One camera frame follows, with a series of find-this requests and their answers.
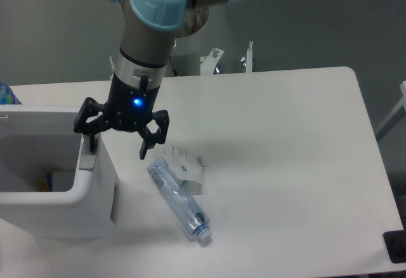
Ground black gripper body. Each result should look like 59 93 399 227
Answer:
103 74 159 132

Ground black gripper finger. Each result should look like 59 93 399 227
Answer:
74 97 112 154
138 110 169 159

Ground white push-lid trash can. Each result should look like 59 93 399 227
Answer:
1 105 119 237

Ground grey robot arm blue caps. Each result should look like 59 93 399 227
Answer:
74 0 240 158

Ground yellow blue trash inside bin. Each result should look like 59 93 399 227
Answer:
37 173 53 192

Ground white paper carton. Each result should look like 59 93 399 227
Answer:
162 143 206 195

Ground blue patterned bottle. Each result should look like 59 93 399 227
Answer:
0 81 22 105

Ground crushed clear plastic bottle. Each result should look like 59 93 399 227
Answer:
147 157 212 246

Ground black clamp at table edge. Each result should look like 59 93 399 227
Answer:
383 230 405 264

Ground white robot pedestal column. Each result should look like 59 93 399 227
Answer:
168 32 200 77

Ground white metal base frame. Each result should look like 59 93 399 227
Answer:
108 41 256 81

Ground white frame at right edge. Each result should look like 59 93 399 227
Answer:
375 81 405 142

